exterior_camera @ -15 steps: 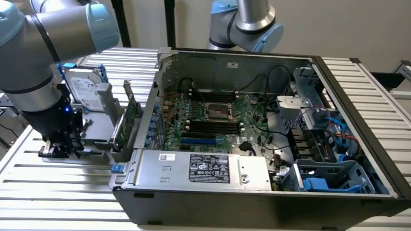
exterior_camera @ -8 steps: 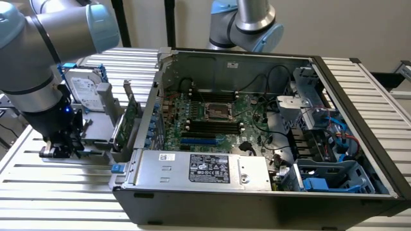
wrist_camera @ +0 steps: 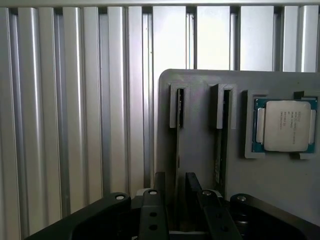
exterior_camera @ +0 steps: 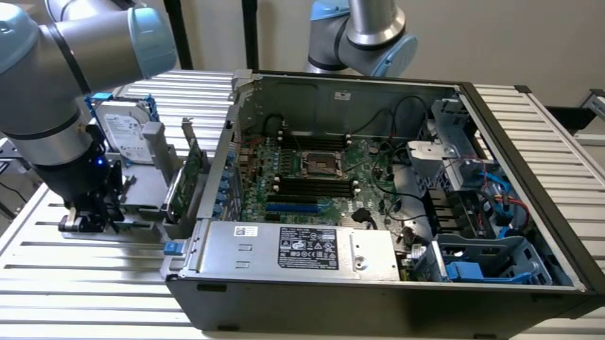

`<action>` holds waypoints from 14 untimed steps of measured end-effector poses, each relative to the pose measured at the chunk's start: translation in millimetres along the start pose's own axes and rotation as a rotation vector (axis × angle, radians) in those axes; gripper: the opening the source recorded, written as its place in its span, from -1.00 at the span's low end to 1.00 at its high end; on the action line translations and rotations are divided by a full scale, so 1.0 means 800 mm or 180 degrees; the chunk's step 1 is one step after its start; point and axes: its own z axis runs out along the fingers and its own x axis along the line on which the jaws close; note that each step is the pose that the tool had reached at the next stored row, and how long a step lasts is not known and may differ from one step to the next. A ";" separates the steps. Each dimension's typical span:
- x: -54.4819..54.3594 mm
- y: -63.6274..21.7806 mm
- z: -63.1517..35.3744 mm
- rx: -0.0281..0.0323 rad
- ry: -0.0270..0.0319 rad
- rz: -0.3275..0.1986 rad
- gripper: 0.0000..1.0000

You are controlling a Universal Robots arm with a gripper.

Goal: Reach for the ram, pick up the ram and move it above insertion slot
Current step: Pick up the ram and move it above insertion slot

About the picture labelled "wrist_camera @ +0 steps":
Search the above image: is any grey 3D-printed parts rack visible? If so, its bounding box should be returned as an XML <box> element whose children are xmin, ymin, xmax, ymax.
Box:
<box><xmin>158</xmin><ymin>68</ymin><xmax>320</xmax><ymax>227</ymax></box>

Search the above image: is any silver CPU on green board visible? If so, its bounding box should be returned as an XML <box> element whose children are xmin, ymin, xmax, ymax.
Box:
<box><xmin>251</xmin><ymin>98</ymin><xmax>319</xmax><ymax>154</ymax></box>

